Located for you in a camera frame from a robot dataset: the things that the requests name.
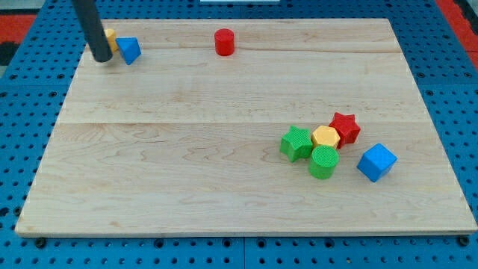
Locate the light wooden board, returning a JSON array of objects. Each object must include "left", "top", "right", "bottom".
[{"left": 16, "top": 19, "right": 477, "bottom": 238}]

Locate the green star block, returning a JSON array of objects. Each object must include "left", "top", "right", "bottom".
[{"left": 279, "top": 126, "right": 313, "bottom": 162}]

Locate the yellow hexagon block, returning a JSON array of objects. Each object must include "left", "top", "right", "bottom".
[{"left": 311, "top": 126, "right": 341, "bottom": 149}]

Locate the green cylinder block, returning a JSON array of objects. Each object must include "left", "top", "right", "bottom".
[{"left": 308, "top": 145, "right": 340, "bottom": 179}]

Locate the red cylinder block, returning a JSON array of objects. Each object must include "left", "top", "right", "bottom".
[{"left": 214, "top": 28, "right": 235, "bottom": 56}]

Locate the red star block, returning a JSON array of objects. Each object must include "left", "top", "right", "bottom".
[{"left": 329, "top": 112, "right": 361, "bottom": 149}]

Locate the blue triangle block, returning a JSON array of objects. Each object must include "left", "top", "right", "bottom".
[{"left": 115, "top": 37, "right": 142, "bottom": 65}]

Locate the blue cube block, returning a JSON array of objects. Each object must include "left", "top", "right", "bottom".
[{"left": 357, "top": 143, "right": 397, "bottom": 182}]

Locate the yellow block behind rod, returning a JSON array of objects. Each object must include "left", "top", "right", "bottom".
[{"left": 104, "top": 28, "right": 119, "bottom": 52}]

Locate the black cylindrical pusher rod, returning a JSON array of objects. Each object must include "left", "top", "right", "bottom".
[{"left": 72, "top": 0, "right": 113, "bottom": 63}]

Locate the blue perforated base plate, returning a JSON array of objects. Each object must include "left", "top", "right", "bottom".
[{"left": 1, "top": 1, "right": 477, "bottom": 268}]

